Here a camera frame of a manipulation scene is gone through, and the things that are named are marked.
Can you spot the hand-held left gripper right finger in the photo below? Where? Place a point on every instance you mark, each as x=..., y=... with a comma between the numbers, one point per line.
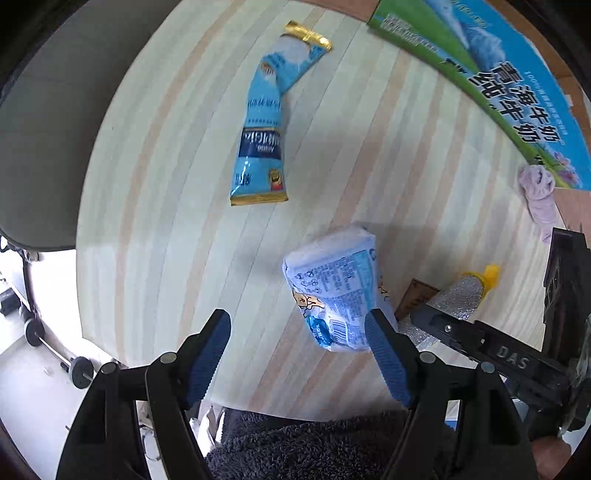
x=388, y=360

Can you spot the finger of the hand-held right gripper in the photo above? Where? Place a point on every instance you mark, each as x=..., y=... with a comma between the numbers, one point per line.
x=445, y=327
x=565, y=277

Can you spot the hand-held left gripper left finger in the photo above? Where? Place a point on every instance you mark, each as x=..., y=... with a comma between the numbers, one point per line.
x=210, y=355

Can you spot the silver sponge with yellow end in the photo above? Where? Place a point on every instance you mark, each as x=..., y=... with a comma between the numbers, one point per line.
x=461, y=295

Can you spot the white blue tissue pack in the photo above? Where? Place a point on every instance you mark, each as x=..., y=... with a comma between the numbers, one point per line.
x=332, y=286

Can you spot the person's right hand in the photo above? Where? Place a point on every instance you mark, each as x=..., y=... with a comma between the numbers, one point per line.
x=551, y=457

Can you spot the brown paper tag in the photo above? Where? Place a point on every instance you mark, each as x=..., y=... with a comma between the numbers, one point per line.
x=418, y=295

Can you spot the light purple sock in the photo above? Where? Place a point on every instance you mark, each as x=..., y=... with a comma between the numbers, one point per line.
x=538, y=194

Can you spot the grey fluffy towel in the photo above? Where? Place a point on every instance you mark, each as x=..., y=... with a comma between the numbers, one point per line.
x=300, y=447

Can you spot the black dumbbell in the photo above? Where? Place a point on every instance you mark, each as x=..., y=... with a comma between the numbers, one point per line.
x=51, y=344

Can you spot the printed cardboard box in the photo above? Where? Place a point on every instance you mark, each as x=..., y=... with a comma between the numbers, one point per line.
x=485, y=60

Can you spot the blue snack packet gold ends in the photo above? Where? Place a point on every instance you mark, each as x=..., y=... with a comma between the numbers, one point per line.
x=265, y=129

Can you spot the grey upholstered chair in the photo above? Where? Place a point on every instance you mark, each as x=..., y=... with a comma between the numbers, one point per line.
x=55, y=129

